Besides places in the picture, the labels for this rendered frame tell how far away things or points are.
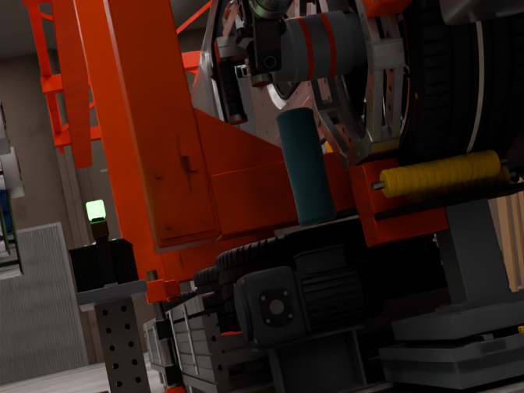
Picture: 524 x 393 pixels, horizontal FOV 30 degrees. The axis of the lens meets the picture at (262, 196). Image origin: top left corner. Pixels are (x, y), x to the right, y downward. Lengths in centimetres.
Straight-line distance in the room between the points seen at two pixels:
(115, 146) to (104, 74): 34
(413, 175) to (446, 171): 7
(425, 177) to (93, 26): 283
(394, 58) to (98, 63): 279
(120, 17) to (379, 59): 90
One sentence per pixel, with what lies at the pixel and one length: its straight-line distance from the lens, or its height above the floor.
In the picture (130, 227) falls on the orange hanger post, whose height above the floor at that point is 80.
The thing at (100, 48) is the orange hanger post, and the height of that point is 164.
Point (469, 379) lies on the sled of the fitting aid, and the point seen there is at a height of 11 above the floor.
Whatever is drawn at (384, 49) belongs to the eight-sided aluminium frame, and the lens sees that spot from 191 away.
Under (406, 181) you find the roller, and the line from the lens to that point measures 199.
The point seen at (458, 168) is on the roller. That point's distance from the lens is 203.
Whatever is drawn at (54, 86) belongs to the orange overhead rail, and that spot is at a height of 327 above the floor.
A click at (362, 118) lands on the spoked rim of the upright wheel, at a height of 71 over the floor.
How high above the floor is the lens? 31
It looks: 7 degrees up
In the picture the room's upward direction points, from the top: 12 degrees counter-clockwise
